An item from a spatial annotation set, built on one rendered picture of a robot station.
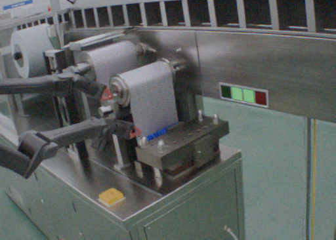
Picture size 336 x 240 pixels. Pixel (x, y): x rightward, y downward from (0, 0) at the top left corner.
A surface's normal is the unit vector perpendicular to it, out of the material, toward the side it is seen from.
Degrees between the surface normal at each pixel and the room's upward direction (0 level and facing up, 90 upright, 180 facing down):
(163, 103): 90
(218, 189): 90
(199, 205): 90
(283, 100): 90
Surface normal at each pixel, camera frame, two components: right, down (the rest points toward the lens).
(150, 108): 0.66, 0.17
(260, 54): -0.74, 0.33
